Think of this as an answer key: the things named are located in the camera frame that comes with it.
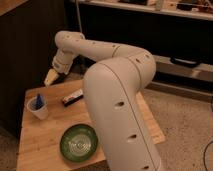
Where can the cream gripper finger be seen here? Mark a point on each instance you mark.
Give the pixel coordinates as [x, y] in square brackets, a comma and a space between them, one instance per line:
[51, 76]

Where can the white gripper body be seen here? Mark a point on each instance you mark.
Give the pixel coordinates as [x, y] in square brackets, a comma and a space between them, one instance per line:
[62, 62]

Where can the black and white eraser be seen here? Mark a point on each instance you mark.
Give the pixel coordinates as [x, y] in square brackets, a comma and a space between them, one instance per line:
[72, 98]

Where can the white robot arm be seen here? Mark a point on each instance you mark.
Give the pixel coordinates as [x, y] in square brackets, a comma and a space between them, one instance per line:
[110, 86]

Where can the blue object in cup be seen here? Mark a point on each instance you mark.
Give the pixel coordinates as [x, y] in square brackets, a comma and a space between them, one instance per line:
[39, 101]

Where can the white plastic cup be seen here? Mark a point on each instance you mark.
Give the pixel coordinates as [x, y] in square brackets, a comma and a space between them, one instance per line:
[41, 113]

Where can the metal vertical pole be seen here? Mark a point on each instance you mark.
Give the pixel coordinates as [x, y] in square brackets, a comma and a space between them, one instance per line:
[79, 16]

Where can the green glass plate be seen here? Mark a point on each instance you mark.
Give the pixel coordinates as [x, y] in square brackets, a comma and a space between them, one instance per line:
[78, 143]

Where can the grey metal shelf rail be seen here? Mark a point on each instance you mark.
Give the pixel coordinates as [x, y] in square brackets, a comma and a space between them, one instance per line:
[202, 72]

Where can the black handle on shelf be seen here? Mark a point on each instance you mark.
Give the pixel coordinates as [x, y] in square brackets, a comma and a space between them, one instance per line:
[188, 64]

